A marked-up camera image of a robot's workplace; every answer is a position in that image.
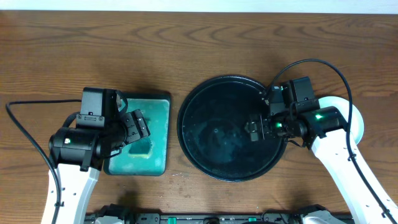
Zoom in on mint green plate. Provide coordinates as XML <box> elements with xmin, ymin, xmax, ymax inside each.
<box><xmin>319</xmin><ymin>96</ymin><xmax>364</xmax><ymax>144</ymax></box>

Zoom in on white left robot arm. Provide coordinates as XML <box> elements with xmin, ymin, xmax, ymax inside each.
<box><xmin>41</xmin><ymin>87</ymin><xmax>150</xmax><ymax>223</ymax></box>

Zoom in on green yellow sponge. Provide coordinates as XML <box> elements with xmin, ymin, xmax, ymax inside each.
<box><xmin>128</xmin><ymin>137</ymin><xmax>153</xmax><ymax>158</ymax></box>

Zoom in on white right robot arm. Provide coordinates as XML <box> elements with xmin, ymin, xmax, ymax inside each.
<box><xmin>245</xmin><ymin>106</ymin><xmax>397</xmax><ymax>223</ymax></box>

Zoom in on round black tray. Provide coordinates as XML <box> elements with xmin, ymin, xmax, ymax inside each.
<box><xmin>177</xmin><ymin>75</ymin><xmax>287</xmax><ymax>182</ymax></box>

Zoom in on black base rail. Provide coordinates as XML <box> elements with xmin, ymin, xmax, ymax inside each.
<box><xmin>83</xmin><ymin>213</ymin><xmax>304</xmax><ymax>224</ymax></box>

